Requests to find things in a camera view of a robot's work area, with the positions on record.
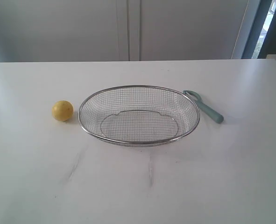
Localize white cabinet doors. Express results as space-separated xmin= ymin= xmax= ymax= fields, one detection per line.
xmin=0 ymin=0 xmax=259 ymax=62

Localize oval wire mesh basket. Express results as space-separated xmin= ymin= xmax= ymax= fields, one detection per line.
xmin=78 ymin=85 xmax=200 ymax=147

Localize window with grey frame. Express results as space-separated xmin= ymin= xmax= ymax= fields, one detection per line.
xmin=231 ymin=0 xmax=276 ymax=59

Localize teal handled peeler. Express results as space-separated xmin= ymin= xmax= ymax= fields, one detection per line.
xmin=183 ymin=90 xmax=224 ymax=124

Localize yellow lemon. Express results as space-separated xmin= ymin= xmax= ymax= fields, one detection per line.
xmin=51 ymin=100 xmax=74 ymax=122

